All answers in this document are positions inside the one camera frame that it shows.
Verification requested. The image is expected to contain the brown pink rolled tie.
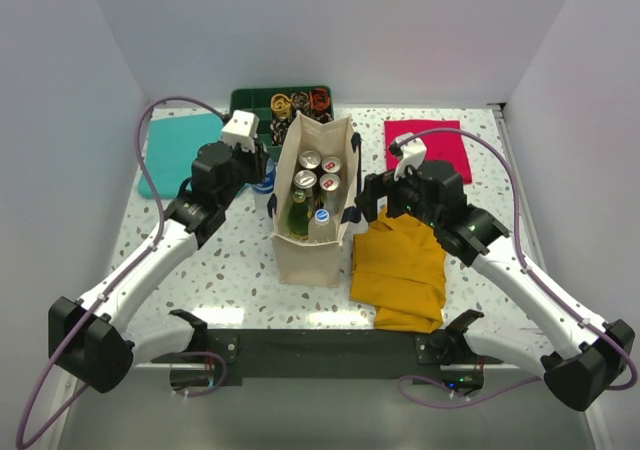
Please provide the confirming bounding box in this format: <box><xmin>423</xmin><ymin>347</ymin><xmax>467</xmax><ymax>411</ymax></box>
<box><xmin>315</xmin><ymin>112</ymin><xmax>333</xmax><ymax>123</ymax></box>

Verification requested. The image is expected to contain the red tab can far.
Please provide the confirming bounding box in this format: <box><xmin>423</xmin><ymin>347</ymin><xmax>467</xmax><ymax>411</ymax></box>
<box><xmin>321</xmin><ymin>156</ymin><xmax>342</xmax><ymax>175</ymax></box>

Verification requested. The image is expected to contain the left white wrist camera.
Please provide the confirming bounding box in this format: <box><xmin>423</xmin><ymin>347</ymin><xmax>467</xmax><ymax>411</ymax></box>
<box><xmin>221</xmin><ymin>110</ymin><xmax>259</xmax><ymax>153</ymax></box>

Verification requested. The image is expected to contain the teal folded cloth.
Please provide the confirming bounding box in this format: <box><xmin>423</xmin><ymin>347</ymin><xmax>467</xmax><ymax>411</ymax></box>
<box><xmin>145</xmin><ymin>113</ymin><xmax>223</xmax><ymax>199</ymax></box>

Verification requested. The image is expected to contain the green compartment tray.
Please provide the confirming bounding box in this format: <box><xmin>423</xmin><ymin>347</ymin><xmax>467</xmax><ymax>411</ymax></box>
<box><xmin>230</xmin><ymin>85</ymin><xmax>334</xmax><ymax>161</ymax></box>

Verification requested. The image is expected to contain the green glass bottle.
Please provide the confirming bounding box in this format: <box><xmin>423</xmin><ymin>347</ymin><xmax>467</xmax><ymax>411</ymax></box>
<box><xmin>287</xmin><ymin>189</ymin><xmax>310</xmax><ymax>240</ymax></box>

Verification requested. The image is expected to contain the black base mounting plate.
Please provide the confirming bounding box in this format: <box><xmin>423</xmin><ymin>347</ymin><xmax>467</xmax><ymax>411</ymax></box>
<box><xmin>149</xmin><ymin>328</ymin><xmax>505</xmax><ymax>390</ymax></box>

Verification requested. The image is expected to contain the Pocari Sweat bottle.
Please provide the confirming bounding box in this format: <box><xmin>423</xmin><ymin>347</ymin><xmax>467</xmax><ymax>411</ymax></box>
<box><xmin>251</xmin><ymin>159</ymin><xmax>276</xmax><ymax>213</ymax></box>

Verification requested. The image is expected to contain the orange black rolled tie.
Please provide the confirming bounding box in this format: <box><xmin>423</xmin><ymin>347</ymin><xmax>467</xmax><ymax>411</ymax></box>
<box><xmin>309</xmin><ymin>87</ymin><xmax>331</xmax><ymax>114</ymax></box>

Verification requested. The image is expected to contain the purple cable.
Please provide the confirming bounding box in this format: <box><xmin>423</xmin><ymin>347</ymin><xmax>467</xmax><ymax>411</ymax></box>
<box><xmin>14</xmin><ymin>95</ymin><xmax>234</xmax><ymax>446</ymax></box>
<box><xmin>389</xmin><ymin>128</ymin><xmax>636</xmax><ymax>409</ymax></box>

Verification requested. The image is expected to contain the beige canvas tote bag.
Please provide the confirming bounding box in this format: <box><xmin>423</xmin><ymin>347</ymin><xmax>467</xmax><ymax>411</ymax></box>
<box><xmin>268</xmin><ymin>114</ymin><xmax>361</xmax><ymax>287</ymax></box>

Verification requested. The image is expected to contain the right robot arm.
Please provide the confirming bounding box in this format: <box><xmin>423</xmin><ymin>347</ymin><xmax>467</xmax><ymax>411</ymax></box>
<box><xmin>355</xmin><ymin>161</ymin><xmax>638</xmax><ymax>411</ymax></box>

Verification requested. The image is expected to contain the mustard yellow cloth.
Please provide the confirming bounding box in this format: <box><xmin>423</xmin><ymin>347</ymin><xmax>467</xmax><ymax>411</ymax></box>
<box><xmin>350</xmin><ymin>211</ymin><xmax>446</xmax><ymax>334</ymax></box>

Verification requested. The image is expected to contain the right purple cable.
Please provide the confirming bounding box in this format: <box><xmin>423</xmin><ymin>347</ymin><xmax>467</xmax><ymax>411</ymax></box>
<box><xmin>389</xmin><ymin>128</ymin><xmax>636</xmax><ymax>409</ymax></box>

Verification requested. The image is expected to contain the blue cap clear bottle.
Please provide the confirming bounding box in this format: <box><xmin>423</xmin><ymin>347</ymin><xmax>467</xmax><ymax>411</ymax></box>
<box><xmin>308</xmin><ymin>208</ymin><xmax>336</xmax><ymax>243</ymax></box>

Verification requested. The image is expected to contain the red tab can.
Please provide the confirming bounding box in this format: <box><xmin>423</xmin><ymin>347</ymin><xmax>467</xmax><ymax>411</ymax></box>
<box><xmin>321</xmin><ymin>156</ymin><xmax>342</xmax><ymax>175</ymax></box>
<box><xmin>319</xmin><ymin>173</ymin><xmax>341</xmax><ymax>212</ymax></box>

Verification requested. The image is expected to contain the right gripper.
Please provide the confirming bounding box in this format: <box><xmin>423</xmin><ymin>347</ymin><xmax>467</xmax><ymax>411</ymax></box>
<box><xmin>354</xmin><ymin>159</ymin><xmax>441</xmax><ymax>229</ymax></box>

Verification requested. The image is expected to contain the black white rolled tie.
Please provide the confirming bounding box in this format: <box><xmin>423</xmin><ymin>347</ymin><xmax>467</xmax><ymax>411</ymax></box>
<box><xmin>270</xmin><ymin>118</ymin><xmax>291</xmax><ymax>146</ymax></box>

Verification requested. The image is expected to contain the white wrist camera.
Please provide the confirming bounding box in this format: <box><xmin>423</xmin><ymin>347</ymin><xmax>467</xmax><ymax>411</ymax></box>
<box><xmin>389</xmin><ymin>133</ymin><xmax>427</xmax><ymax>181</ymax></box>
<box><xmin>221</xmin><ymin>110</ymin><xmax>259</xmax><ymax>153</ymax></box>

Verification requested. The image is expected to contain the brown patterned rolled tie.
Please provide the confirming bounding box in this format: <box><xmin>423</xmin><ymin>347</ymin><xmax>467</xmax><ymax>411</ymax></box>
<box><xmin>291</xmin><ymin>91</ymin><xmax>312</xmax><ymax>116</ymax></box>

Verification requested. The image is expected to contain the red tab can near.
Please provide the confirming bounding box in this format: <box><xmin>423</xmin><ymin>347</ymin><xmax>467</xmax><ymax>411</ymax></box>
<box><xmin>319</xmin><ymin>173</ymin><xmax>341</xmax><ymax>212</ymax></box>

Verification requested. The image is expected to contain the yellow rolled tie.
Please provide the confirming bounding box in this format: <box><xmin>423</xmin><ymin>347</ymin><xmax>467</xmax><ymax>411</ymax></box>
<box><xmin>270</xmin><ymin>93</ymin><xmax>292</xmax><ymax>119</ymax></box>

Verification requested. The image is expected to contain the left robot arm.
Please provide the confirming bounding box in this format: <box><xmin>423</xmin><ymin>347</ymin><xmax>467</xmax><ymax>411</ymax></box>
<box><xmin>48</xmin><ymin>137</ymin><xmax>269</xmax><ymax>393</ymax></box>

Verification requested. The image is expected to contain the red folded cloth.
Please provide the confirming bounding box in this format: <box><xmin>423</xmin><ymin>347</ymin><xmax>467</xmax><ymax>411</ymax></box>
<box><xmin>384</xmin><ymin>119</ymin><xmax>472</xmax><ymax>184</ymax></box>

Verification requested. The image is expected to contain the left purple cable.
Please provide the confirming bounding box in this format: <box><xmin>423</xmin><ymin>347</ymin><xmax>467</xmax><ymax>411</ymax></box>
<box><xmin>14</xmin><ymin>95</ymin><xmax>234</xmax><ymax>446</ymax></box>

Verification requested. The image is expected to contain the silver top can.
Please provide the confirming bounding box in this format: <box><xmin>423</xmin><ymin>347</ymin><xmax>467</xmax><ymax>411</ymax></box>
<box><xmin>298</xmin><ymin>150</ymin><xmax>322</xmax><ymax>172</ymax></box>

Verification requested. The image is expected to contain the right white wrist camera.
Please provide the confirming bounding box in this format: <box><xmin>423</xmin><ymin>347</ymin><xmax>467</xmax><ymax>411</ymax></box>
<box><xmin>389</xmin><ymin>133</ymin><xmax>427</xmax><ymax>181</ymax></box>

